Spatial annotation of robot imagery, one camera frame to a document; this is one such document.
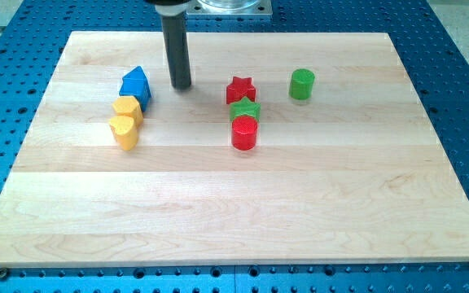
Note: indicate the white rod mounting collar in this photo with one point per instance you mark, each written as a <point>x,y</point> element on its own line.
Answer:
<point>169,7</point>

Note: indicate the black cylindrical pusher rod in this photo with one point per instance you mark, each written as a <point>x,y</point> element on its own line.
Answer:
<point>175,40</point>

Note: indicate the red star block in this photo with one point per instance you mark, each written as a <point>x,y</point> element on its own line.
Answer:
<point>240,87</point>

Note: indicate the green star block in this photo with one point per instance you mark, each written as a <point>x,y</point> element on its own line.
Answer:
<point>245,107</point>

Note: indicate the blue house-shaped block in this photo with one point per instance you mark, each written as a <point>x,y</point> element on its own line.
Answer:
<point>135,83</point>

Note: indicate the yellow pentagon block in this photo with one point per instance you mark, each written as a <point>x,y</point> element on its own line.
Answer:
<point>128,106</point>

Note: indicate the yellow heart block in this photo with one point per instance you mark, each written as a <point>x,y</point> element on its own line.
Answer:
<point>125,131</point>

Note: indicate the red cylinder block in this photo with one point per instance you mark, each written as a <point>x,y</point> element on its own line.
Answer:
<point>244,132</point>

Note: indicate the green cylinder block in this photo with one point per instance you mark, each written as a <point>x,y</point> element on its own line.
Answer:
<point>301,84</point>

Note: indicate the blue perforated metal table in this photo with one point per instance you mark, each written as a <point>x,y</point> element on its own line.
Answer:
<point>34,39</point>

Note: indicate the light wooden board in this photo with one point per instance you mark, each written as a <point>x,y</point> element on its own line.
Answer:
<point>354,174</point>

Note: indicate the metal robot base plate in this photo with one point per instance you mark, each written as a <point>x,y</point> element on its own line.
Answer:
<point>230,7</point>

